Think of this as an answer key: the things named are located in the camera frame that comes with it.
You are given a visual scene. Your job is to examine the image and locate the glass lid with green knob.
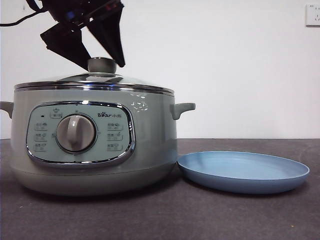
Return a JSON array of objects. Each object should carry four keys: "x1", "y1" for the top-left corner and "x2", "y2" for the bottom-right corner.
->
[{"x1": 13, "y1": 57, "x2": 176, "y2": 96}]

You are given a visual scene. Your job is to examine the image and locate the pale green electric steamer pot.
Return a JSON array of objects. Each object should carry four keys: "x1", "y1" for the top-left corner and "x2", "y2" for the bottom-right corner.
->
[{"x1": 0, "y1": 86, "x2": 197, "y2": 197}]

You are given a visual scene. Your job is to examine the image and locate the blue round plate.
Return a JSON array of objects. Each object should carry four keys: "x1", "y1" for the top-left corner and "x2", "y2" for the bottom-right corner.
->
[{"x1": 176, "y1": 150, "x2": 311, "y2": 195}]

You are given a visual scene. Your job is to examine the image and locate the black cable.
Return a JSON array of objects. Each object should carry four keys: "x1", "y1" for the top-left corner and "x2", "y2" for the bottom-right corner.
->
[{"x1": 0, "y1": 7, "x2": 41, "y2": 27}]

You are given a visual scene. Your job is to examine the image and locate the white wall socket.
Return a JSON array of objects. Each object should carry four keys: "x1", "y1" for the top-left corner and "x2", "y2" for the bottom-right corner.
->
[{"x1": 305, "y1": 3, "x2": 320, "y2": 27}]

